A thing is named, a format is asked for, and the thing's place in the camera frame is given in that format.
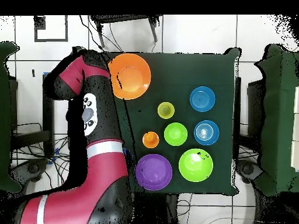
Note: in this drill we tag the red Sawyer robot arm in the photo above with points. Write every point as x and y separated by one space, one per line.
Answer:
100 168

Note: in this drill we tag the dark green tablecloth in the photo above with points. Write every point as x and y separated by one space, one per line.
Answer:
186 70

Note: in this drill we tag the white boxes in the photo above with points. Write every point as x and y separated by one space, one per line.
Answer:
296 130

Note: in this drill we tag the small green bowl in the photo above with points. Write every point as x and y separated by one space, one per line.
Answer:
175 134

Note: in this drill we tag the orange cup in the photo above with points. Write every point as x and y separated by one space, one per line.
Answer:
150 139

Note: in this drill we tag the yellow cup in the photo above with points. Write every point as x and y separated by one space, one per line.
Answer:
165 110

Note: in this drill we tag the black stool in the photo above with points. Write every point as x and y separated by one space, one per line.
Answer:
126 18

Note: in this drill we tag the green cloth side table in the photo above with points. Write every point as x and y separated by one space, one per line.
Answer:
4 116
278 116

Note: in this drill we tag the large green bowl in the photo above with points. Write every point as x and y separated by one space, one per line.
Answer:
195 165

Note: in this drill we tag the light blue bowl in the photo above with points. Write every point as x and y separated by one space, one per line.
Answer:
206 132
202 99

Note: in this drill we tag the large orange bowl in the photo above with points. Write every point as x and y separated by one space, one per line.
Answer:
130 77

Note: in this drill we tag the purple bowl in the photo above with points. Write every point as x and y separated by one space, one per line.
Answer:
153 172

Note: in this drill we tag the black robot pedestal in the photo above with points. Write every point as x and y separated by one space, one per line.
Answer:
151 210

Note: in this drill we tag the black square floor frame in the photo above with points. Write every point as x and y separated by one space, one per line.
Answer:
39 23

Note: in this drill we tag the black metal stand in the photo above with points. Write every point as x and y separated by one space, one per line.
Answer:
255 105
30 137

